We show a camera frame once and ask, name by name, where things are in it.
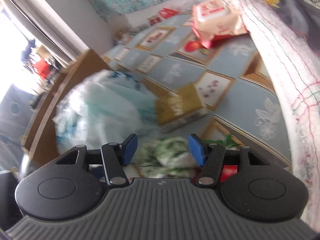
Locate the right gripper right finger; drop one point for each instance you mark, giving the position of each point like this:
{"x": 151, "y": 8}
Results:
{"x": 209, "y": 157}

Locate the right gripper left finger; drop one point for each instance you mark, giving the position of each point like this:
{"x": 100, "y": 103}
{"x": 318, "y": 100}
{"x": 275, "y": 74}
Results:
{"x": 115, "y": 156}

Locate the green white patterned cloth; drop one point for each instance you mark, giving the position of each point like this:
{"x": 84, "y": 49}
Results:
{"x": 167, "y": 157}

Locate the white plastic bag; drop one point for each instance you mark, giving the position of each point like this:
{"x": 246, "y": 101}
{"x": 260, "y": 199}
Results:
{"x": 106, "y": 107}

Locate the yellow small carton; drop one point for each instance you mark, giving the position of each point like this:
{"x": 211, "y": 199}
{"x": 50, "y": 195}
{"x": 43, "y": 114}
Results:
{"x": 179, "y": 108}

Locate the patterned floor mat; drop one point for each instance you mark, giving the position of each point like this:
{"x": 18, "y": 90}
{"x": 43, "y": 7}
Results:
{"x": 241, "y": 106}

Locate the brown cardboard box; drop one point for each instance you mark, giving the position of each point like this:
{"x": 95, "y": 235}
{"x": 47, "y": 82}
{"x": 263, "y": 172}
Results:
{"x": 39, "y": 142}

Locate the white blanket coloured stitching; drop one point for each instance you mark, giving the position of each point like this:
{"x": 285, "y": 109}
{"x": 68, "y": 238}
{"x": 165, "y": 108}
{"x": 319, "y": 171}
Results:
{"x": 294, "y": 71}

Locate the red plastic bag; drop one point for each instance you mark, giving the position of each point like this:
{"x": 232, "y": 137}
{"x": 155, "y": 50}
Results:
{"x": 162, "y": 15}

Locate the dark grey garment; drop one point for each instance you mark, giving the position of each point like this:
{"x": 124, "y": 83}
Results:
{"x": 301, "y": 17}

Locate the white curtain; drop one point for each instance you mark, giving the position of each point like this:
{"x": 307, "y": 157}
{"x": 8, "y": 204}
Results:
{"x": 41, "y": 20}

